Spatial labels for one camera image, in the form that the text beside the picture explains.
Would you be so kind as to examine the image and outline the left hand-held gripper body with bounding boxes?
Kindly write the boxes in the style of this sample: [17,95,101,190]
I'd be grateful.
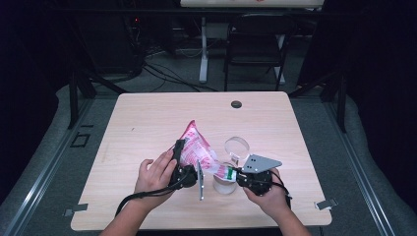
[168,159,205,202]

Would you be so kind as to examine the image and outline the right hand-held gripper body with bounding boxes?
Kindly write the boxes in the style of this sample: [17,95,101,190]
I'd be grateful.
[240,153,283,197]

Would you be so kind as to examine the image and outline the red and white plastic bag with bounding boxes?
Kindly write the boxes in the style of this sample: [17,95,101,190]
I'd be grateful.
[178,119,238,183]

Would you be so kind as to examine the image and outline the clear glass jar with lid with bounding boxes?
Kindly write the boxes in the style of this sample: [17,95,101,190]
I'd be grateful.
[211,136,251,196]

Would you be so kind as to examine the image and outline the person's right hand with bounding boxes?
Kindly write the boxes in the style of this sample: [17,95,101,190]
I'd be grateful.
[243,168,289,218]

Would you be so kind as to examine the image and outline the person's left hand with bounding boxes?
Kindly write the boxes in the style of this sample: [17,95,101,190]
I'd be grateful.
[134,149,178,207]

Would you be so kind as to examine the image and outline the grey tape strip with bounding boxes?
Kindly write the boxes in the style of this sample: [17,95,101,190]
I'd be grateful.
[63,203,89,218]
[314,198,338,211]

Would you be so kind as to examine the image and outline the white table with white legs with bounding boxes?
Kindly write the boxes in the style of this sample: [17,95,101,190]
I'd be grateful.
[179,0,326,86]

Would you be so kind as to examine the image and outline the black metal stand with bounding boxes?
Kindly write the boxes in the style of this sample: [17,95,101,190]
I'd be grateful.
[67,65,129,131]
[288,70,348,134]

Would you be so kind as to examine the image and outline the dark computer tower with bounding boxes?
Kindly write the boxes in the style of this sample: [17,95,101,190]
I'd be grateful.
[88,13,146,75]

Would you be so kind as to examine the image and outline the black folding chair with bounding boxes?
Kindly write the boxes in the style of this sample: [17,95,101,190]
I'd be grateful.
[223,13,298,92]

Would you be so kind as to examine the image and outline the right hand-held gripper black cable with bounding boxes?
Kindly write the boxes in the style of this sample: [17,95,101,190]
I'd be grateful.
[269,170,293,210]

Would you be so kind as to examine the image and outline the black cables on floor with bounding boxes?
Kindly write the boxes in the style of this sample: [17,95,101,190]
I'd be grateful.
[142,62,219,93]

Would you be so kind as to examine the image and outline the aluminium floor rail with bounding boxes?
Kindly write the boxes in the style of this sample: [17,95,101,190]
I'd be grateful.
[0,97,96,236]
[323,97,397,236]

